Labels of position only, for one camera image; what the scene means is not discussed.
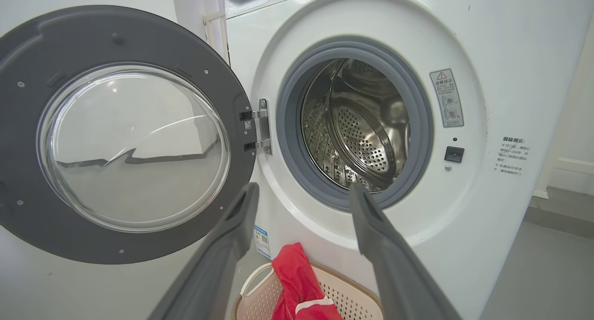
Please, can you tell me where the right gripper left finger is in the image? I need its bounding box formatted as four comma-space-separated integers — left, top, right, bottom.
148, 182, 260, 320

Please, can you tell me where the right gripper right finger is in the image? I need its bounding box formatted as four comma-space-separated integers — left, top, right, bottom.
349, 183, 463, 320

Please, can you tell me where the red garment with white stripes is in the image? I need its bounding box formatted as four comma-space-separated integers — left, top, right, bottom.
271, 242, 344, 320

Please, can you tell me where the washing machine round door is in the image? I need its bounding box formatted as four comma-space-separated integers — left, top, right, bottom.
0, 5, 257, 265

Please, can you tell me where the cream perforated laundry basket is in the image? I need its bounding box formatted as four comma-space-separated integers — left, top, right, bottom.
231, 262, 385, 320

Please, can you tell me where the steel washing machine drum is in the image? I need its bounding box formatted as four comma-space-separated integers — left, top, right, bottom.
301, 58, 412, 193

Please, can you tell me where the grey rubber door gasket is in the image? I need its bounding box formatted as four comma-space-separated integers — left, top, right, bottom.
277, 38, 434, 212

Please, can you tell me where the metal door hinge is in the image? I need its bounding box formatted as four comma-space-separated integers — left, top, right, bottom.
239, 98, 273, 155

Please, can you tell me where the white washing machine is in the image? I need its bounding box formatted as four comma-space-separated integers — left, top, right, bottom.
225, 0, 594, 320

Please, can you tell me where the blue energy label sticker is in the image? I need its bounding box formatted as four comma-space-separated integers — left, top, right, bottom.
253, 225, 272, 260

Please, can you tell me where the printed instruction text label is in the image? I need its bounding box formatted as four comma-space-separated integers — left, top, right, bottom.
493, 135, 531, 176

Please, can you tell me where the warning sticker with triangle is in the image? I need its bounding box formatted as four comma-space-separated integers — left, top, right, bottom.
429, 68, 465, 128

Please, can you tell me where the white plastic pipe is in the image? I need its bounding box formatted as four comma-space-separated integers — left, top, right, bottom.
202, 11, 229, 63

